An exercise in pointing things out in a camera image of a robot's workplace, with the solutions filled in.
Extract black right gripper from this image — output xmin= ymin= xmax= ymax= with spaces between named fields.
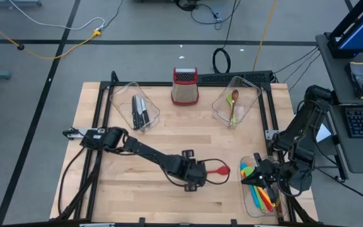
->
xmin=240 ymin=152 xmax=282 ymax=204

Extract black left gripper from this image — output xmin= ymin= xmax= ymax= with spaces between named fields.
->
xmin=181 ymin=149 xmax=209 ymax=192

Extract green silicone spatula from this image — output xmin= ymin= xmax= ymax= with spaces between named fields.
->
xmin=242 ymin=166 xmax=267 ymax=213

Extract yellow silicone spatula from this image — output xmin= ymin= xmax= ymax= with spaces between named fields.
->
xmin=240 ymin=170 xmax=277 ymax=208

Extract orange silicone spatula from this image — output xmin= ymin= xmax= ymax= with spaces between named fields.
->
xmin=245 ymin=160 xmax=274 ymax=207

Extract red silicone spoon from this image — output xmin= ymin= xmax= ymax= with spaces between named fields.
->
xmin=206 ymin=165 xmax=231 ymax=177

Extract red silicone spatula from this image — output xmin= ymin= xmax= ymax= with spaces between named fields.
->
xmin=262 ymin=192 xmax=274 ymax=213

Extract short wide-blade knife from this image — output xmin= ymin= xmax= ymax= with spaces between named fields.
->
xmin=141 ymin=97 xmax=151 ymax=125

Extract lime green spoon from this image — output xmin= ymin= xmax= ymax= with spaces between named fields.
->
xmin=226 ymin=92 xmax=236 ymax=127

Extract slim black knife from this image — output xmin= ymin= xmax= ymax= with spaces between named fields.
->
xmin=131 ymin=95 xmax=139 ymax=131

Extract brown wooden spoon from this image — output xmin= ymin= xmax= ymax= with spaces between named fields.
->
xmin=230 ymin=89 xmax=239 ymax=125

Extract clear plastic bin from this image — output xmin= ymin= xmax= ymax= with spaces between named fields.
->
xmin=109 ymin=81 xmax=161 ymax=134
xmin=238 ymin=155 xmax=287 ymax=218
xmin=211 ymin=76 xmax=263 ymax=129

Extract red steel box grater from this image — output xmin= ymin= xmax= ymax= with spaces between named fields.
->
xmin=171 ymin=66 xmax=200 ymax=107

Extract white paper sheet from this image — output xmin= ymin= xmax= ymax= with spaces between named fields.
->
xmin=315 ymin=122 xmax=332 ymax=144

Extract black perforated panel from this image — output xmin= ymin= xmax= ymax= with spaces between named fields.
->
xmin=197 ymin=70 xmax=275 ymax=85

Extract grey black work gloves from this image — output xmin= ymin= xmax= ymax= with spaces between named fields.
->
xmin=346 ymin=61 xmax=363 ymax=101

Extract grey desk cart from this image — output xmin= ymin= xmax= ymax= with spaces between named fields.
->
xmin=315 ymin=32 xmax=363 ymax=174

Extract black aluminium table frame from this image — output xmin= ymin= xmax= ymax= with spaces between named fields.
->
xmin=50 ymin=70 xmax=320 ymax=227

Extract long black floor cable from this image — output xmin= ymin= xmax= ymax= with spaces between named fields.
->
xmin=310 ymin=165 xmax=363 ymax=207

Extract black coiled cable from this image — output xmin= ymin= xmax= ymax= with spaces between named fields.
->
xmin=212 ymin=0 xmax=242 ymax=74

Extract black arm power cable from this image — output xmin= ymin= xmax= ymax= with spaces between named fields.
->
xmin=57 ymin=146 xmax=86 ymax=216

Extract thin yellow cable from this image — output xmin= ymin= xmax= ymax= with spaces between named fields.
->
xmin=252 ymin=0 xmax=279 ymax=72

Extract black cable tangle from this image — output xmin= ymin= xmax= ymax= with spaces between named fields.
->
xmin=175 ymin=0 xmax=242 ymax=31

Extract thick yellow extension cable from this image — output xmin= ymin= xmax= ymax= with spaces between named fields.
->
xmin=0 ymin=12 xmax=103 ymax=61

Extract white floor cable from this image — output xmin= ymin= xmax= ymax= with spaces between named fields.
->
xmin=9 ymin=0 xmax=107 ymax=32

